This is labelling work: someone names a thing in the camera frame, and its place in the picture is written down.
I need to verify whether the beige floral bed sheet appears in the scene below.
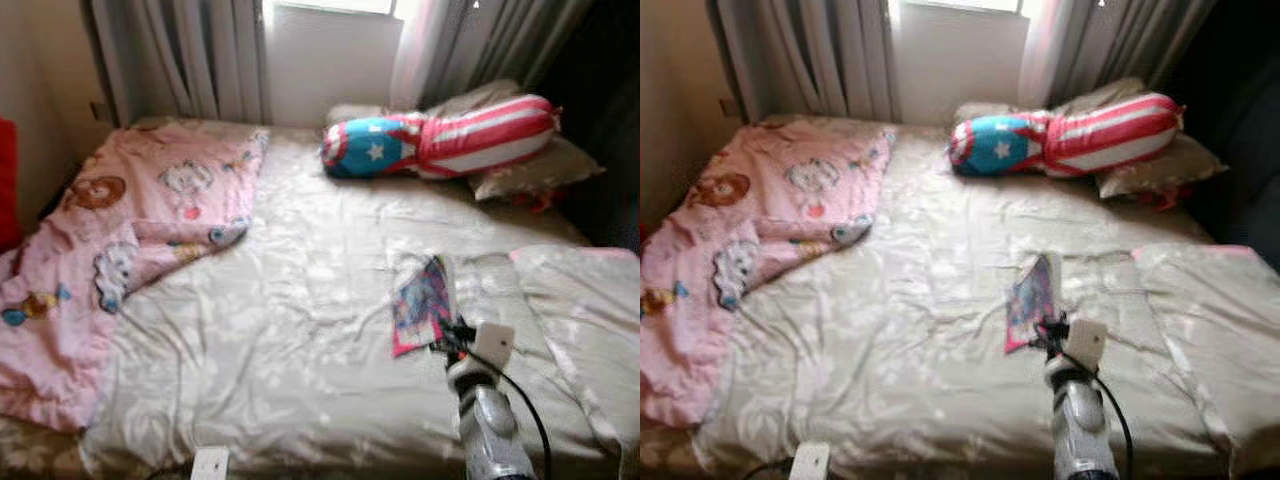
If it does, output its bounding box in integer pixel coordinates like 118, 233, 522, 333
640, 115, 1280, 480
0, 118, 641, 480

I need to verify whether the grey pleated curtain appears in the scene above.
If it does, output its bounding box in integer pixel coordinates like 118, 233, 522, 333
715, 0, 896, 121
1020, 0, 1216, 111
90, 0, 271, 126
390, 0, 591, 111

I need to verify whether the bright window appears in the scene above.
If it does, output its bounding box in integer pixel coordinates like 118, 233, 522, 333
900, 0, 1031, 16
275, 0, 401, 16

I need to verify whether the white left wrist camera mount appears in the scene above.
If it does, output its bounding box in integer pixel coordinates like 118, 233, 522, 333
789, 442, 832, 480
190, 447, 232, 480

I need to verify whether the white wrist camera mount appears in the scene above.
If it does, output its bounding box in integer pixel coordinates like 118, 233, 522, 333
789, 442, 832, 480
1064, 318, 1110, 370
190, 447, 232, 480
469, 322, 517, 372

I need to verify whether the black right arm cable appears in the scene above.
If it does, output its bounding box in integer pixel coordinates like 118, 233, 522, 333
490, 364, 552, 480
1075, 350, 1134, 480

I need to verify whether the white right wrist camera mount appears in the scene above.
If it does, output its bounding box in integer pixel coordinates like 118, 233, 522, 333
1064, 318, 1110, 370
469, 322, 517, 372

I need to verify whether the manga comic book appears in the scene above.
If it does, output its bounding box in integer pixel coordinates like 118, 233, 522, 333
392, 257, 457, 358
1005, 253, 1063, 354

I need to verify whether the star and stripes bolster pillow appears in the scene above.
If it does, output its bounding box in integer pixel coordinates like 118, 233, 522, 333
948, 93, 1183, 179
320, 95, 561, 181

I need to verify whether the red fabric covered mattress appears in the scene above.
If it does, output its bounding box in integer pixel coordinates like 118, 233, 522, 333
0, 118, 23, 251

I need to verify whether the pink cartoon print blanket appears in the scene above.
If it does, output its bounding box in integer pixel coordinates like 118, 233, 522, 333
640, 125, 896, 431
0, 125, 268, 431

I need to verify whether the dark wardrobe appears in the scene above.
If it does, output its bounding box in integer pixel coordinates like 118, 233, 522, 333
555, 0, 641, 251
1170, 0, 1280, 251

